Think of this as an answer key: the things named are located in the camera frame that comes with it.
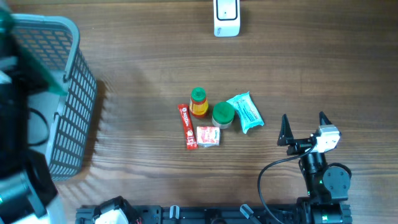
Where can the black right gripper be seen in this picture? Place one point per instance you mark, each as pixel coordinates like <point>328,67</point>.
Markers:
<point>286,138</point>

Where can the teal wet wipes pack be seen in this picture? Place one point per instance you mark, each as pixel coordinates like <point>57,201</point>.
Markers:
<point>247,111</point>

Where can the clear jar green lid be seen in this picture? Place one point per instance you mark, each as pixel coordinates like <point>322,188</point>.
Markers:
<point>223,115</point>

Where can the red small packet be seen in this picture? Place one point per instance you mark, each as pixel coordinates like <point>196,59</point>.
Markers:
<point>208,136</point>

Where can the yellow bottle green cap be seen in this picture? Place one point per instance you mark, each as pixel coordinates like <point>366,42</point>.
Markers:
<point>198,103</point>

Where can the red stick sachet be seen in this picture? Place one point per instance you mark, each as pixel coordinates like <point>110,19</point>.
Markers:
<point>191,141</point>

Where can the green glove package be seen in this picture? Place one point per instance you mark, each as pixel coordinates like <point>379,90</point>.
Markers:
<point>20,70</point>

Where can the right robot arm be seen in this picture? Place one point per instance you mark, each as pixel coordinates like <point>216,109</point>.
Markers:
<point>327,184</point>

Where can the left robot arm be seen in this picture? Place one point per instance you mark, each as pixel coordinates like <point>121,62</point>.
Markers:
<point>28,194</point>

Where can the white barcode scanner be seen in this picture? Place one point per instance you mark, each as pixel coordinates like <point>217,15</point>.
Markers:
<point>227,19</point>

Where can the grey plastic shopping basket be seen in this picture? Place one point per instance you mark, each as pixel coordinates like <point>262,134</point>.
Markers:
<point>61,128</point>

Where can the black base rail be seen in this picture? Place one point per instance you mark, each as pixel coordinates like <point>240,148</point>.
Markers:
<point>119,210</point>

